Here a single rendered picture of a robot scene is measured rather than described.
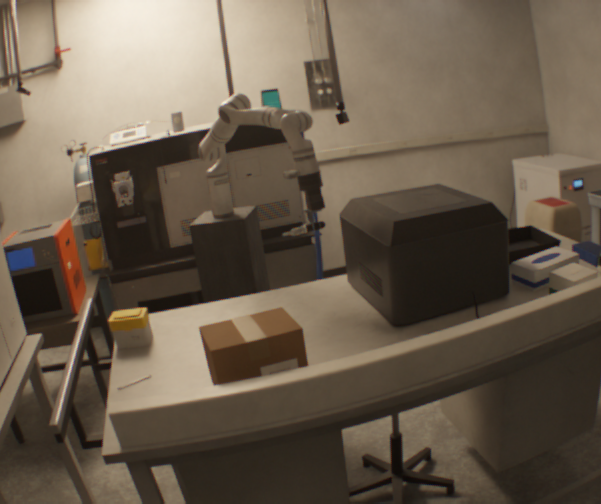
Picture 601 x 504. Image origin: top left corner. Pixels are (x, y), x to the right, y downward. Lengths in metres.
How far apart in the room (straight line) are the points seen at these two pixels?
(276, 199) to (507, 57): 2.89
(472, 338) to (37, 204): 3.77
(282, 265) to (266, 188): 0.45
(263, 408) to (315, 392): 0.12
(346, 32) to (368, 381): 3.69
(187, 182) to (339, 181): 1.69
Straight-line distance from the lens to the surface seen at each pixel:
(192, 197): 3.32
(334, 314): 1.83
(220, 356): 1.33
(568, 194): 4.66
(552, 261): 1.92
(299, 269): 3.43
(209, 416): 1.27
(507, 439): 2.08
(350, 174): 4.69
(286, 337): 1.36
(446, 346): 1.36
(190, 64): 4.43
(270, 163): 3.35
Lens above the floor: 1.60
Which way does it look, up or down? 15 degrees down
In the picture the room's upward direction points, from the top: 9 degrees counter-clockwise
